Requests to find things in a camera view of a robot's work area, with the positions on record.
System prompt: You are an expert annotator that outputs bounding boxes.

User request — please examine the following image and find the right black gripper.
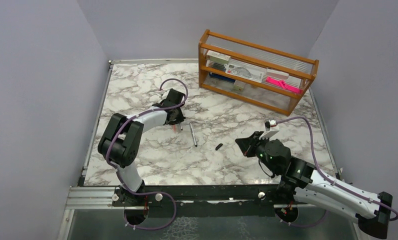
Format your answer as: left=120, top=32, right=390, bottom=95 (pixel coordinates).
left=236, top=130, right=279, bottom=174

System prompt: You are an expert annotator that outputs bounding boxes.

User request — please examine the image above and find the pink plastic item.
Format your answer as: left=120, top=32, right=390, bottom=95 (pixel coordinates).
left=265, top=76, right=303, bottom=94

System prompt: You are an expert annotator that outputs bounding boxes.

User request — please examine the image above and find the white printed flat package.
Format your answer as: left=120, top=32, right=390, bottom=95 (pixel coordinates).
left=224, top=63, right=264, bottom=83

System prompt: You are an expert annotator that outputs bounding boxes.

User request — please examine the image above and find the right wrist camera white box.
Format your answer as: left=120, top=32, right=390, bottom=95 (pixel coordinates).
left=259, top=119, right=280, bottom=140

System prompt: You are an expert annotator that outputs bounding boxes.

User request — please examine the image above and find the wooden orange shelf rack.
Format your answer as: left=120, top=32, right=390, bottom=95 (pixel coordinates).
left=198, top=29, right=320, bottom=116

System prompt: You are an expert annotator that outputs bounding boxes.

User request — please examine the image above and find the white pink flat box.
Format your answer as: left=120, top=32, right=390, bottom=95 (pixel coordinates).
left=266, top=69, right=290, bottom=80

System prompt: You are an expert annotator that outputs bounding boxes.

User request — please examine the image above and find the white box top shelf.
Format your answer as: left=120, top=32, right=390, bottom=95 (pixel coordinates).
left=206, top=49, right=231, bottom=65

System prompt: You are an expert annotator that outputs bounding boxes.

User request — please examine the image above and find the aluminium frame rail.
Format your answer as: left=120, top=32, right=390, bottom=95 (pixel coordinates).
left=65, top=185, right=360, bottom=211

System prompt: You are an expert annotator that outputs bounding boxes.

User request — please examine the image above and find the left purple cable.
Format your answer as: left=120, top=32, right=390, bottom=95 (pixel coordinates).
left=104, top=78, right=189, bottom=231

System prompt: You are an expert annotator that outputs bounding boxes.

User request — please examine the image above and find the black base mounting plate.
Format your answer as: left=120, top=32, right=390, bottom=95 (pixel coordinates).
left=111, top=184, right=298, bottom=218

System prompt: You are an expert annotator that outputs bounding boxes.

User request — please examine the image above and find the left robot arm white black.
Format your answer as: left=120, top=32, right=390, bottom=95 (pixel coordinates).
left=97, top=88, right=188, bottom=206

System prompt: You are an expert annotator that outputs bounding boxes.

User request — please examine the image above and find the small cream box lower shelf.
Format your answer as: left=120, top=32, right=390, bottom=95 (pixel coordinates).
left=233, top=80, right=246, bottom=92

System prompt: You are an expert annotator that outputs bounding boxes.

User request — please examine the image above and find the black marker cap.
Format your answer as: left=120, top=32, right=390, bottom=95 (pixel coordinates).
left=215, top=143, right=223, bottom=151

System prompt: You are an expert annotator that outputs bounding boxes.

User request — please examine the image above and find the blue box lower shelf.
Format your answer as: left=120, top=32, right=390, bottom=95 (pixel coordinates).
left=208, top=72, right=236, bottom=84

